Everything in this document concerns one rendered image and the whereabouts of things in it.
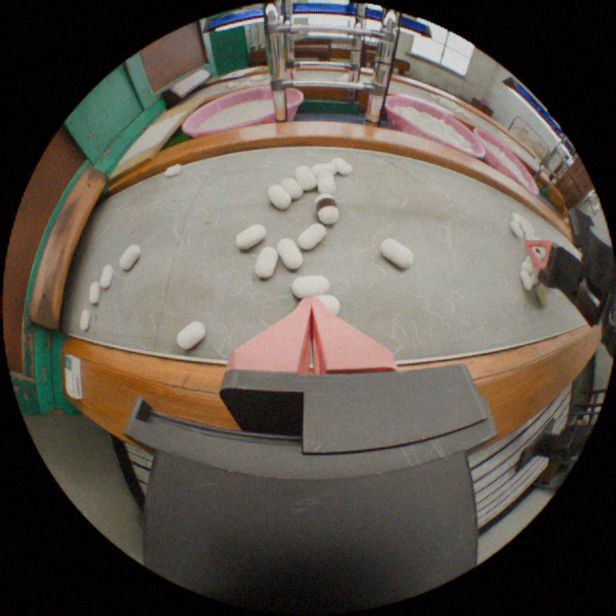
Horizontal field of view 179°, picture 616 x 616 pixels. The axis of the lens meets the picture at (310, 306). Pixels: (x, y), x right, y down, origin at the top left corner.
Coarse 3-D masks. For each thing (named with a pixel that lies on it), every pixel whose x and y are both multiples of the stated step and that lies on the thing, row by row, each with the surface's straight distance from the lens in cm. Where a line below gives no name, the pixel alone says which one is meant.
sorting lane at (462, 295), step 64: (128, 192) 49; (192, 192) 34; (256, 192) 29; (384, 192) 30; (448, 192) 37; (192, 256) 26; (256, 256) 23; (320, 256) 22; (384, 256) 24; (448, 256) 28; (512, 256) 40; (128, 320) 30; (192, 320) 23; (256, 320) 21; (384, 320) 21; (448, 320) 25; (512, 320) 34; (576, 320) 74
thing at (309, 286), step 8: (296, 280) 20; (304, 280) 19; (312, 280) 19; (320, 280) 19; (296, 288) 19; (304, 288) 19; (312, 288) 19; (320, 288) 19; (328, 288) 20; (304, 296) 20
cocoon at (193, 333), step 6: (192, 324) 21; (198, 324) 21; (186, 330) 22; (192, 330) 21; (198, 330) 21; (204, 330) 21; (180, 336) 22; (186, 336) 21; (192, 336) 21; (198, 336) 21; (180, 342) 22; (186, 342) 22; (192, 342) 22; (186, 348) 22
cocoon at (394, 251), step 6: (390, 240) 23; (384, 246) 22; (390, 246) 22; (396, 246) 22; (402, 246) 23; (384, 252) 22; (390, 252) 22; (396, 252) 22; (402, 252) 22; (408, 252) 22; (390, 258) 22; (396, 258) 22; (402, 258) 22; (408, 258) 22; (396, 264) 23; (402, 264) 22; (408, 264) 23
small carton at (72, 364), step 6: (66, 360) 39; (72, 360) 37; (78, 360) 37; (66, 366) 39; (72, 366) 37; (78, 366) 38; (66, 372) 39; (72, 372) 37; (78, 372) 38; (66, 378) 40; (72, 378) 37; (78, 378) 38; (66, 384) 40; (72, 384) 37; (78, 384) 38; (72, 390) 38; (78, 390) 38; (72, 396) 38; (78, 396) 38
